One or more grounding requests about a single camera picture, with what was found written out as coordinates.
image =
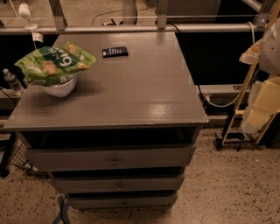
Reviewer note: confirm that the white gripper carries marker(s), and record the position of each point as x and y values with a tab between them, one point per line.
271	55

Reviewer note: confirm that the green rice chip bag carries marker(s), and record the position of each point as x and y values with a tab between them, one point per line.
50	65

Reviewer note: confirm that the white bowl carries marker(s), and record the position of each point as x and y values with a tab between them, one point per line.
64	88

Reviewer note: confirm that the yellow wooden easel stand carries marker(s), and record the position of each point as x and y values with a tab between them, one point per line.
232	128

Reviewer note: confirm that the black remote control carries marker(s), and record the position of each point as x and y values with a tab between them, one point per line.
115	52

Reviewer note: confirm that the grey drawer cabinet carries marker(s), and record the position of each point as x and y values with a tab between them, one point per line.
125	135

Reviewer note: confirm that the clear plastic water bottle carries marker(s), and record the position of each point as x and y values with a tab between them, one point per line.
13	82

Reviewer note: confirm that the metal railing frame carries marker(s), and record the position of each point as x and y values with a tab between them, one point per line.
49	18

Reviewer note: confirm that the wire mesh basket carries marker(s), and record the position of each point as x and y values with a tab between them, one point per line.
20	160

